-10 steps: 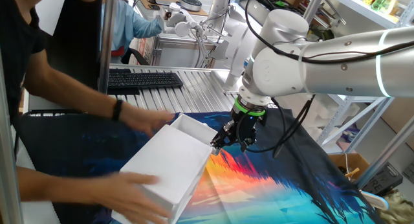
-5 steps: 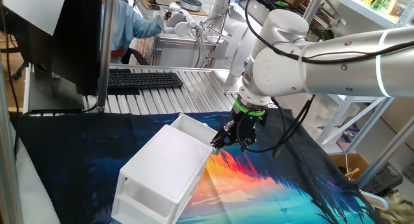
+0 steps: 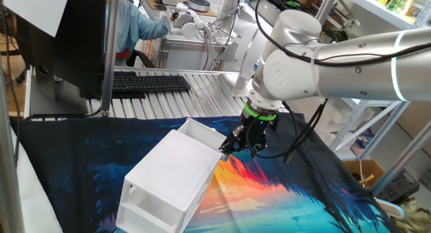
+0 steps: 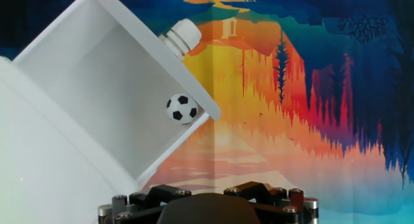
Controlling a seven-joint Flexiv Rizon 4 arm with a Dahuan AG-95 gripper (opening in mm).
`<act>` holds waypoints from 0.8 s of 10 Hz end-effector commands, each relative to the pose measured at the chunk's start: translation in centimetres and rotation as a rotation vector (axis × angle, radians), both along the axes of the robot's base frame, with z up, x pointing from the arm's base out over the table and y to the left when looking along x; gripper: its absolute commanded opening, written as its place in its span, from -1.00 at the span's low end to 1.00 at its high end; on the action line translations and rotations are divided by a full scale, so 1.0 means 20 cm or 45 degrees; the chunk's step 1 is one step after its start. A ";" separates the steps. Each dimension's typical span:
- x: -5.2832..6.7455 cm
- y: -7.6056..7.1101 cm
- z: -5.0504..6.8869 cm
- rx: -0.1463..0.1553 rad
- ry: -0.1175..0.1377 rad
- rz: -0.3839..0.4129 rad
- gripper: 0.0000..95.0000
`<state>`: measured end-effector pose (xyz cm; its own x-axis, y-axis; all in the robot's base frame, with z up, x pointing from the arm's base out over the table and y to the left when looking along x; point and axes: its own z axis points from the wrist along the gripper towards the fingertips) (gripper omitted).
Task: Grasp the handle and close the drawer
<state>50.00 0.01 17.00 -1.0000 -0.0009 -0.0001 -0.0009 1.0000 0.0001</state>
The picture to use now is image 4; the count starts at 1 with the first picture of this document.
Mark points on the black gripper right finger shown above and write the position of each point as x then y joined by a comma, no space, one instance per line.
278,204

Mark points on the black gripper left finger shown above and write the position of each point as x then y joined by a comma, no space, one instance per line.
139,208

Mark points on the colourful forest print cloth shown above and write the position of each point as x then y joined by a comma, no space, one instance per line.
291,120

